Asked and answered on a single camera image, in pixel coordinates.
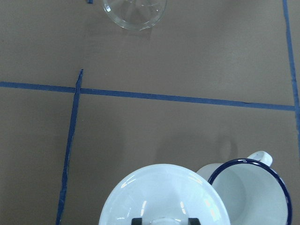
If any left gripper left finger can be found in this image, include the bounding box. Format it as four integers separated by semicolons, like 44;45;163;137
131;217;143;225

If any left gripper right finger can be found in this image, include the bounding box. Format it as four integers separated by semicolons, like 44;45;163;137
188;218;200;225

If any white mug lid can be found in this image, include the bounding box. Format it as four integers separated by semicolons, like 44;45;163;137
99;164;231;225

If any white enamel mug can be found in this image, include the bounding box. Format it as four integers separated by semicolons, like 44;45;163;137
197;151;293;225

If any brown paper table mat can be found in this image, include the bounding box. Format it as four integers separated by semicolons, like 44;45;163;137
0;0;300;225

